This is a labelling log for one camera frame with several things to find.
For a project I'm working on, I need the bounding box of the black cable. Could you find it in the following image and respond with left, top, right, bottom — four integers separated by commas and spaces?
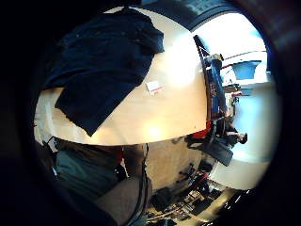
126, 143, 151, 226

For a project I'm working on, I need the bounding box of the black bag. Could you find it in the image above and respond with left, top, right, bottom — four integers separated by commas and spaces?
150, 186, 174, 212

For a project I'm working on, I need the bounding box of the the person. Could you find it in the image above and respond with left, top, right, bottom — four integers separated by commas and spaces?
37, 137, 153, 226

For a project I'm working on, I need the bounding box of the black office chair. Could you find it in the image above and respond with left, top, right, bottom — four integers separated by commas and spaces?
184, 121, 234, 168

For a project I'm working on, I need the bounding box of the white paper tag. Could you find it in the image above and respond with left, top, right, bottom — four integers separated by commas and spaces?
146, 80, 165, 96

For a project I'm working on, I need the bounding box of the blue partition panel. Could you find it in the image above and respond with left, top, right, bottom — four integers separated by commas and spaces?
193, 34, 229, 121

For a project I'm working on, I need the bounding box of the dark navy t-shirt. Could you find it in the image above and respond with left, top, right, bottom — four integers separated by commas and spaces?
42, 7, 166, 137

